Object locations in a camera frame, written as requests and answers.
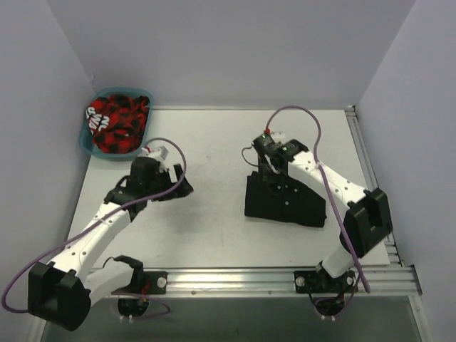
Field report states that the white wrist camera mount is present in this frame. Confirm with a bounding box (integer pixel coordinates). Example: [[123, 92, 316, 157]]
[[140, 146, 169, 163], [268, 131, 286, 143]]

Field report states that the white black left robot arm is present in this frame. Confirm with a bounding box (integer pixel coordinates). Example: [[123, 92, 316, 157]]
[[27, 157, 194, 331]]

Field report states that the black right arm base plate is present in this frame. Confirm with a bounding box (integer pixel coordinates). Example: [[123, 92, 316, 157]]
[[294, 269, 356, 294]]

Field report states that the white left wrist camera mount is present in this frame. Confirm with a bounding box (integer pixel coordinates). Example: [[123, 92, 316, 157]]
[[140, 146, 169, 163]]

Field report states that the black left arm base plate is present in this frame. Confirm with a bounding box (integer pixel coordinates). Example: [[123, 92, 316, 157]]
[[132, 271, 168, 295]]

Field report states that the aluminium rail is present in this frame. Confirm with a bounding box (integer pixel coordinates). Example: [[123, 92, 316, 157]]
[[145, 264, 423, 298], [345, 105, 405, 266]]

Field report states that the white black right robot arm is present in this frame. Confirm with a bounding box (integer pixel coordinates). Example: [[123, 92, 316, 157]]
[[244, 132, 393, 291]]

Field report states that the red black plaid shirt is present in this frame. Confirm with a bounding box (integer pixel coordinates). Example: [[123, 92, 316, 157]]
[[85, 93, 150, 155]]

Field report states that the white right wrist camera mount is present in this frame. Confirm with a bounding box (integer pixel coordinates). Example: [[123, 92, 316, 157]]
[[268, 131, 286, 143]]

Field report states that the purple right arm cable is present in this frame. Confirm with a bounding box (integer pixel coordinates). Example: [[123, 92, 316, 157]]
[[265, 105, 371, 294]]

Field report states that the black long sleeve shirt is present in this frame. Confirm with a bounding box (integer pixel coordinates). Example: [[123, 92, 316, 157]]
[[244, 171, 327, 229]]

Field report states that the aluminium right side rail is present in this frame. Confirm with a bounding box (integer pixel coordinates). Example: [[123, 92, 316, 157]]
[[345, 105, 405, 266]]

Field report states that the aluminium front rail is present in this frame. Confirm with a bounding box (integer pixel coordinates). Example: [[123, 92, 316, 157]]
[[145, 264, 423, 298]]

